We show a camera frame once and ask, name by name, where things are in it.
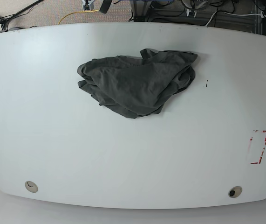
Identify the left table cable grommet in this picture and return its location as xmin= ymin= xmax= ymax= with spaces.
xmin=25 ymin=181 xmax=38 ymax=193

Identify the yellow cable on floor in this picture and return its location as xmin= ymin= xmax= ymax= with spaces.
xmin=58 ymin=9 xmax=100 ymax=25

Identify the aluminium frame leg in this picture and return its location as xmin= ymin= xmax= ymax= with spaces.
xmin=130 ymin=0 xmax=152 ymax=22

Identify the dark grey T-shirt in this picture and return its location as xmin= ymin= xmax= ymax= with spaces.
xmin=77 ymin=49 xmax=198 ymax=119

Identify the white cable on floor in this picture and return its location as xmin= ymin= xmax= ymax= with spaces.
xmin=205 ymin=10 xmax=264 ymax=27

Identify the table cable grommet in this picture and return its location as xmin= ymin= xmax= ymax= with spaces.
xmin=228 ymin=186 xmax=242 ymax=198
xmin=25 ymin=181 xmax=38 ymax=193

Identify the right table cable grommet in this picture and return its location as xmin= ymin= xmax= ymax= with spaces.
xmin=228 ymin=186 xmax=242 ymax=198

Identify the red tape rectangle marking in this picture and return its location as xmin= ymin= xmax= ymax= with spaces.
xmin=248 ymin=130 xmax=266 ymax=165

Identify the black cylinder object on floor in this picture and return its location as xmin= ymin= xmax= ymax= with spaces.
xmin=99 ymin=0 xmax=112 ymax=14

